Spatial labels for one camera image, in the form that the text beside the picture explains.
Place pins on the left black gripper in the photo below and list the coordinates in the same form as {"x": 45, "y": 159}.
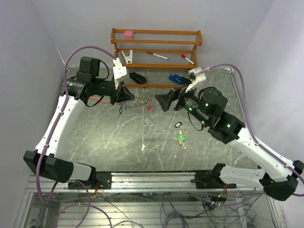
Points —
{"x": 122, "y": 94}

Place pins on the aluminium rail frame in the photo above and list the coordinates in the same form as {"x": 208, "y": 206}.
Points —
{"x": 134, "y": 182}

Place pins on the green tag key bunch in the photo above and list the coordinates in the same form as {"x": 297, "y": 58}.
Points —
{"x": 181, "y": 142}

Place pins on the red white marker left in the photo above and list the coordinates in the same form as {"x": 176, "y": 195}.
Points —
{"x": 156, "y": 55}

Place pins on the black white key tag key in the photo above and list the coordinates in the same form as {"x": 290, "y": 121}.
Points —
{"x": 178, "y": 127}

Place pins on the red pen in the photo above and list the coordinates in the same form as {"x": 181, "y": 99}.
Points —
{"x": 97, "y": 99}

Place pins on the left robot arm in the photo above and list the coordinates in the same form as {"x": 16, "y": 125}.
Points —
{"x": 46, "y": 159}

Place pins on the white clip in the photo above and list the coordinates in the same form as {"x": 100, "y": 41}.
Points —
{"x": 128, "y": 59}

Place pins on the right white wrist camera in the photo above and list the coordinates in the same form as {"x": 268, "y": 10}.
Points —
{"x": 197, "y": 75}

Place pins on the blue stapler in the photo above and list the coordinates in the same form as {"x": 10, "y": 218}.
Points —
{"x": 179, "y": 79}

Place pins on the red white marker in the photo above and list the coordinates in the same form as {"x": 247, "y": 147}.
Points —
{"x": 190, "y": 61}
{"x": 156, "y": 55}

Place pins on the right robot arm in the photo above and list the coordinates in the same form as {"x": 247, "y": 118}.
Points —
{"x": 276, "y": 175}

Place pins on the black stapler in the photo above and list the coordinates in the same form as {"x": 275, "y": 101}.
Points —
{"x": 137, "y": 78}

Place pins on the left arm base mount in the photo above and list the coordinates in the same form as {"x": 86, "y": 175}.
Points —
{"x": 103, "y": 181}

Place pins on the pink eraser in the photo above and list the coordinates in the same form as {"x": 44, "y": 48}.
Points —
{"x": 129, "y": 34}

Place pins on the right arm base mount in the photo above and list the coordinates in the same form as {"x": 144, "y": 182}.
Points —
{"x": 205, "y": 180}

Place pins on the grey keyring disc with rings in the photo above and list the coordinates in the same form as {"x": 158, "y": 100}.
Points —
{"x": 138, "y": 103}

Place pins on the red white marker right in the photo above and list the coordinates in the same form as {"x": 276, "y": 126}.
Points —
{"x": 190, "y": 61}

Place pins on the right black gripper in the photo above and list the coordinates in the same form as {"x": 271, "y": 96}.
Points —
{"x": 165, "y": 100}

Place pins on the wooden shelf rack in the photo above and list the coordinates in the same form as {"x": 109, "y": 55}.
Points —
{"x": 167, "y": 43}

